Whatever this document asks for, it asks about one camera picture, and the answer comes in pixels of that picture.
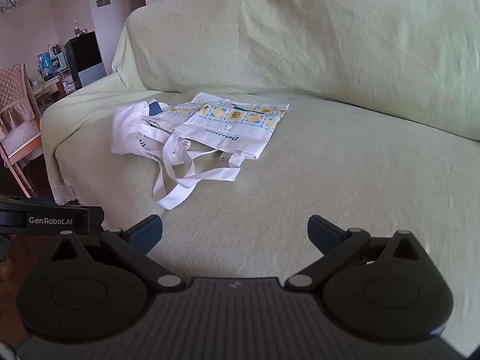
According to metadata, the white shopping bag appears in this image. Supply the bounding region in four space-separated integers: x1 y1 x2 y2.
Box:
110 99 173 158

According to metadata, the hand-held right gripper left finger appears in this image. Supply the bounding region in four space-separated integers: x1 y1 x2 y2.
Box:
49 214 187 292

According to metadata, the sofa with green cover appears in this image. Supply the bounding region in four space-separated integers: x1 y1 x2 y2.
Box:
39 0 480 360

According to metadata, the printed blue yellow shopping bag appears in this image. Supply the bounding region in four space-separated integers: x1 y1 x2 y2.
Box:
139 92 290 211

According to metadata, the black refrigerator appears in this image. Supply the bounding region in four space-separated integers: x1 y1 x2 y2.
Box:
64 31 105 90

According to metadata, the white side table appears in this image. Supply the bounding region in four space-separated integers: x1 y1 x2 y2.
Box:
30 75 73 110

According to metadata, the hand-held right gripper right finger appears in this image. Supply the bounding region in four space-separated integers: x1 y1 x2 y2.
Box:
284 214 429 292

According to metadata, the teal countertop appliance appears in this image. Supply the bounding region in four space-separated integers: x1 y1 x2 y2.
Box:
50 53 70 73

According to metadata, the chair with quilted cover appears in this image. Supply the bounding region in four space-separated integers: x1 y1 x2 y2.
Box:
0 63 43 199

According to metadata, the blue water jug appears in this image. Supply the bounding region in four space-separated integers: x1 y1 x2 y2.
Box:
37 52 53 80

